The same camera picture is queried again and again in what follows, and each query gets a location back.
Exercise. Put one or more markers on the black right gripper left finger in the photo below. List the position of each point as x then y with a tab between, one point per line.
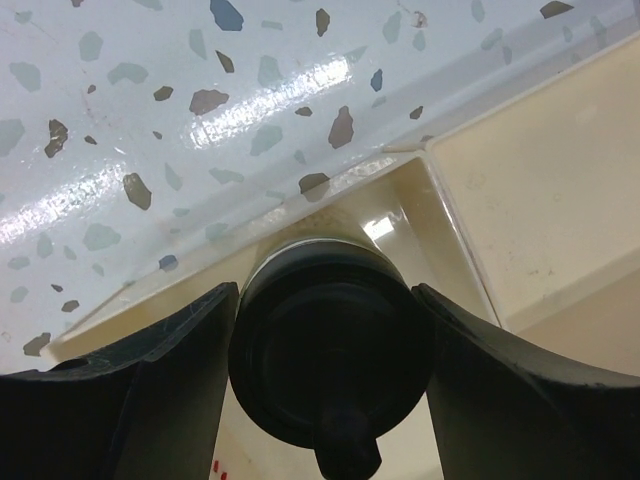
145	407

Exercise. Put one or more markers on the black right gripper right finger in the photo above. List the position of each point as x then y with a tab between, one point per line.
504	408

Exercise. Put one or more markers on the sesame seed shaker jar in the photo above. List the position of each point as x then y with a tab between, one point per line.
329	352

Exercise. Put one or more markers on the cream divided organizer box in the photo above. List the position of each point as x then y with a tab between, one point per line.
527	217

